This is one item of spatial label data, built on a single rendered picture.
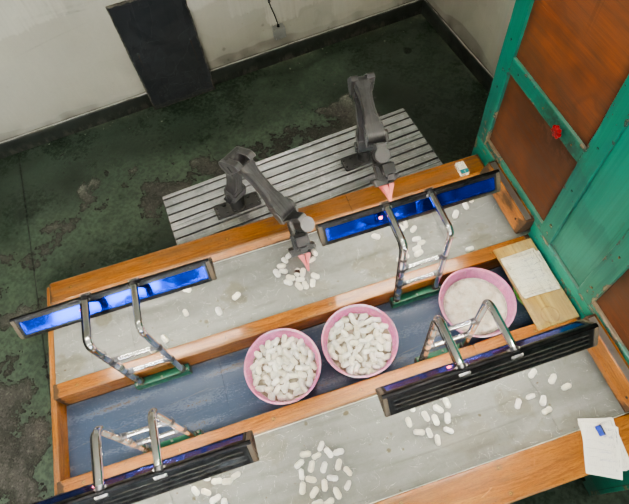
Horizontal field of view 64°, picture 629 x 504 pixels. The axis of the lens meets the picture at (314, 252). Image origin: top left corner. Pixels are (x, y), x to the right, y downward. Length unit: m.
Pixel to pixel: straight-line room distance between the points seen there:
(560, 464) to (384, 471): 0.52
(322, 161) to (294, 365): 0.96
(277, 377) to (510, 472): 0.78
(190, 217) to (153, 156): 1.29
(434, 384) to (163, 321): 1.04
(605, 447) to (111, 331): 1.69
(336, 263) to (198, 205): 0.70
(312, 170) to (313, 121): 1.14
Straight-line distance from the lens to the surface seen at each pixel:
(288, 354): 1.80
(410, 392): 1.38
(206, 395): 1.89
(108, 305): 1.68
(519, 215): 1.99
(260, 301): 1.89
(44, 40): 3.47
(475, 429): 1.77
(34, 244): 3.43
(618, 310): 1.80
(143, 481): 1.44
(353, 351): 1.80
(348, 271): 1.91
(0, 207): 3.74
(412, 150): 2.36
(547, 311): 1.91
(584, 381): 1.91
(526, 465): 1.76
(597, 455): 1.83
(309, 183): 2.23
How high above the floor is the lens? 2.44
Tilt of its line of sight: 60 degrees down
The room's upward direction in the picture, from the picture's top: 10 degrees counter-clockwise
